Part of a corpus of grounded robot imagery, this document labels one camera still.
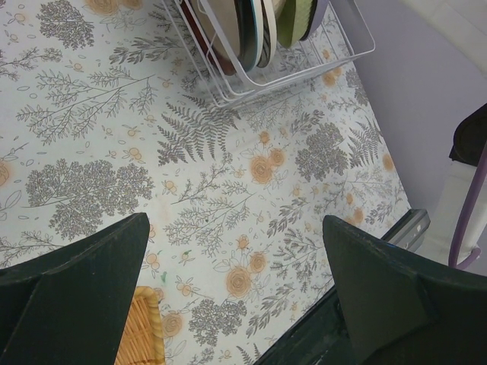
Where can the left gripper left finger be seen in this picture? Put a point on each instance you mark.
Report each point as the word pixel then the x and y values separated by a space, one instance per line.
pixel 70 306

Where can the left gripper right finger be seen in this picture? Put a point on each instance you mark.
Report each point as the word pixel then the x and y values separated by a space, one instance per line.
pixel 401 308

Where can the green square bowl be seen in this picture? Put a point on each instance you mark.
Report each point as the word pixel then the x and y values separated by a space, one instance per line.
pixel 293 21

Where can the watermelon pattern plate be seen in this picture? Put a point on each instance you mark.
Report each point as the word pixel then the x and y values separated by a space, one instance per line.
pixel 250 26

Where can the blue striped plate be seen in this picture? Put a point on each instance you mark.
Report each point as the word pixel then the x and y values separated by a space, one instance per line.
pixel 270 34

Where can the beige square bowl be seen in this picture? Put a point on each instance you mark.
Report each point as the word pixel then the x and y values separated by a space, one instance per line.
pixel 278 6

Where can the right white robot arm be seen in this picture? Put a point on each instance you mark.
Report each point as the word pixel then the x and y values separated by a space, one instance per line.
pixel 460 217

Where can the woven bamboo tray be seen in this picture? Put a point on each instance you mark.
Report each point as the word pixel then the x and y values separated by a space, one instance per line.
pixel 143 339

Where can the floral table mat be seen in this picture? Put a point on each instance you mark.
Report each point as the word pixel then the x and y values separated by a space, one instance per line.
pixel 107 108

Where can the black base frame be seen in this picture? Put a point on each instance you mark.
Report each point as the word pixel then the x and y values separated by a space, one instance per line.
pixel 320 336

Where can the white wire dish rack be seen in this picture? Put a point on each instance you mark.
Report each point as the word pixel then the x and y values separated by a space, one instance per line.
pixel 209 33

